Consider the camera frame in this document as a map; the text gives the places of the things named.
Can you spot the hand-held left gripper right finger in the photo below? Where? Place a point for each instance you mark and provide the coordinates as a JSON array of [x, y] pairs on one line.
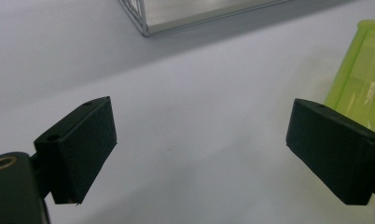
[[331, 155]]

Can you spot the rectangular green plastic container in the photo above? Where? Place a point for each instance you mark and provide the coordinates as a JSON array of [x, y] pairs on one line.
[[359, 71]]

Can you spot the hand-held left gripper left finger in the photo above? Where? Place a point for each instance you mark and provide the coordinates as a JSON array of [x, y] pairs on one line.
[[83, 149]]

